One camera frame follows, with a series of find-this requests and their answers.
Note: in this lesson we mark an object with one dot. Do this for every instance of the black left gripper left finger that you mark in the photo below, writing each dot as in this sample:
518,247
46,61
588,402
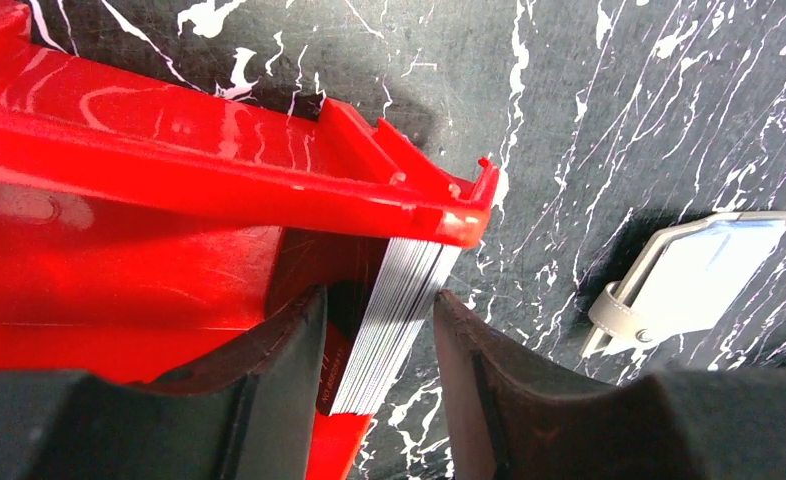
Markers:
242,411

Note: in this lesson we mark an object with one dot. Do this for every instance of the grey leather card holder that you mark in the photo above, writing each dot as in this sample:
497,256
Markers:
684,280

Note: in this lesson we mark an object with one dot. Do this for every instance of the red plastic bin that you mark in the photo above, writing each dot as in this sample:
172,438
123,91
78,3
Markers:
143,224

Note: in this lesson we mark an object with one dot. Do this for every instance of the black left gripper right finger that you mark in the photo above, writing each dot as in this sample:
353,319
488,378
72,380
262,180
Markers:
513,414

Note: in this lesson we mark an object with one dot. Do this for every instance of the stack of credit cards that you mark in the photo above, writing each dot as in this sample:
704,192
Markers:
374,315

